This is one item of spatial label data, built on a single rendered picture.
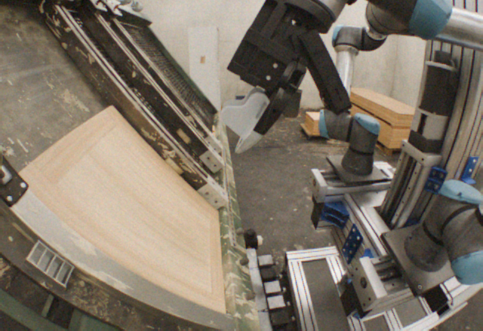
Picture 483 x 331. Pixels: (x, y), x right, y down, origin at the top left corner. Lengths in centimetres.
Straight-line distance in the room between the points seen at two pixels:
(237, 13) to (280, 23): 566
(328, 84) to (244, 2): 576
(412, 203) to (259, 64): 72
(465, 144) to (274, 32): 67
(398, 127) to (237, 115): 380
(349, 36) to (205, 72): 375
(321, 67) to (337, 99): 5
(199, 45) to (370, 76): 512
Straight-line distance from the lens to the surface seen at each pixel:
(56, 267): 40
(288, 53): 24
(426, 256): 65
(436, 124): 76
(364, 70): 701
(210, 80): 449
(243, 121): 26
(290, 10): 27
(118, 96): 74
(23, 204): 38
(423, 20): 30
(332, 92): 27
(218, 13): 594
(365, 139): 89
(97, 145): 57
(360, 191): 100
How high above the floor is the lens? 148
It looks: 26 degrees down
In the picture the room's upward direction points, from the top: straight up
